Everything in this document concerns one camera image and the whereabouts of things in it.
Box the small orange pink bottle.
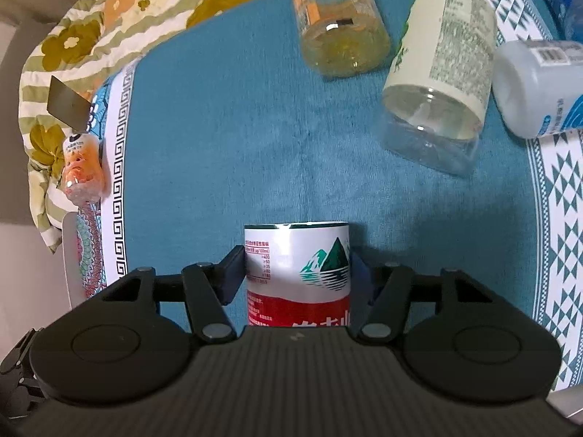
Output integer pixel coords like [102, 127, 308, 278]
[62, 132, 105, 207]

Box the teal patterned cloth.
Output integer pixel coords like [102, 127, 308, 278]
[77, 0, 582, 389]

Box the red white label bottle cup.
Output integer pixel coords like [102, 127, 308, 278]
[244, 221, 351, 327]

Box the white blue label bottle cup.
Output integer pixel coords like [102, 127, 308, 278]
[492, 40, 583, 139]

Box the floral striped quilt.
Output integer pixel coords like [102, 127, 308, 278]
[18, 0, 249, 252]

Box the orange label bottle cup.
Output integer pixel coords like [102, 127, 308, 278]
[293, 0, 390, 78]

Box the cream label clear bottle cup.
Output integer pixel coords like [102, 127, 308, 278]
[379, 0, 497, 177]

